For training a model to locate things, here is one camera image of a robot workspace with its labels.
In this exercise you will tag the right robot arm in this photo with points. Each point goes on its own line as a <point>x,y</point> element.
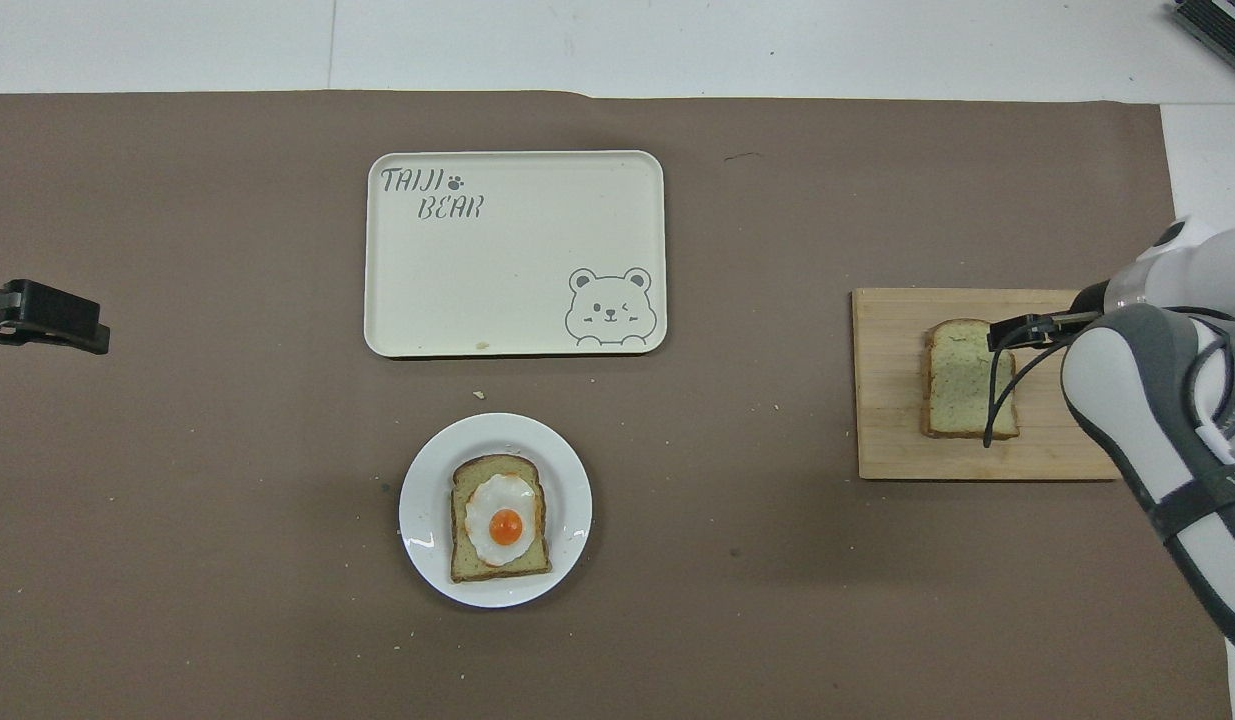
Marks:
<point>1147,400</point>

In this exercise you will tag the white round plate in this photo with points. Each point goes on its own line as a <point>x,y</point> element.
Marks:
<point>422,520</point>

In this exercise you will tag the cream tray with bear print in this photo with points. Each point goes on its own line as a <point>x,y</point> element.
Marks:
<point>497,270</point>

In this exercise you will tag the bread slice under egg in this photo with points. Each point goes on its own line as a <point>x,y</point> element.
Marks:
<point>461,565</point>

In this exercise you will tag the fried egg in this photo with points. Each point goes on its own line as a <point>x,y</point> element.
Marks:
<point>503,522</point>

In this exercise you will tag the wooden cutting board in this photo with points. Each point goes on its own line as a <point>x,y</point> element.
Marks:
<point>887,400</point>

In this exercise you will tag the plain bread slice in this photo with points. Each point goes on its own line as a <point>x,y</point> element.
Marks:
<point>962,390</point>

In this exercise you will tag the black stand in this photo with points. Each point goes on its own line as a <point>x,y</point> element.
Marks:
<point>1222,30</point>

